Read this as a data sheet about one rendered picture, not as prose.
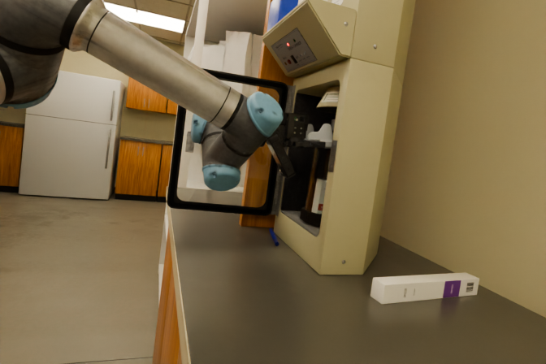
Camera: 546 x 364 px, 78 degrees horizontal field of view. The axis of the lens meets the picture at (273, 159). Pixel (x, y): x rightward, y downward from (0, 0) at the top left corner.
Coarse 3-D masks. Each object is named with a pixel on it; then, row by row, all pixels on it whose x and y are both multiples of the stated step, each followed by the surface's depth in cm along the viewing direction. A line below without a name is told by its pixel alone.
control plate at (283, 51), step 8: (296, 32) 79; (280, 40) 88; (288, 40) 84; (296, 40) 81; (304, 40) 78; (272, 48) 95; (280, 48) 91; (288, 48) 87; (296, 48) 84; (304, 48) 81; (280, 56) 94; (288, 56) 90; (296, 56) 87; (304, 56) 83; (312, 56) 80; (288, 64) 94; (296, 64) 90; (304, 64) 86
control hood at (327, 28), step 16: (304, 0) 69; (320, 0) 68; (288, 16) 77; (304, 16) 72; (320, 16) 68; (336, 16) 70; (352, 16) 71; (272, 32) 89; (288, 32) 82; (304, 32) 76; (320, 32) 71; (336, 32) 70; (352, 32) 71; (320, 48) 75; (336, 48) 71; (320, 64) 81
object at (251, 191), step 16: (224, 80) 96; (272, 96) 99; (192, 160) 96; (256, 160) 100; (192, 176) 96; (240, 176) 99; (256, 176) 100; (192, 192) 96; (208, 192) 97; (224, 192) 98; (240, 192) 100; (256, 192) 101
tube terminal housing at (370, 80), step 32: (352, 0) 74; (384, 0) 73; (384, 32) 73; (352, 64) 72; (384, 64) 74; (320, 96) 101; (352, 96) 72; (384, 96) 75; (352, 128) 73; (384, 128) 76; (352, 160) 74; (384, 160) 83; (352, 192) 75; (384, 192) 91; (288, 224) 93; (320, 224) 76; (352, 224) 75; (320, 256) 74; (352, 256) 76
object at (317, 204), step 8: (320, 152) 85; (328, 152) 84; (312, 160) 88; (320, 160) 85; (328, 160) 84; (312, 168) 87; (320, 168) 84; (312, 176) 86; (320, 176) 84; (312, 184) 86; (320, 184) 84; (312, 192) 85; (320, 192) 84; (312, 200) 85; (320, 200) 84; (304, 208) 88; (312, 208) 85; (320, 208) 84
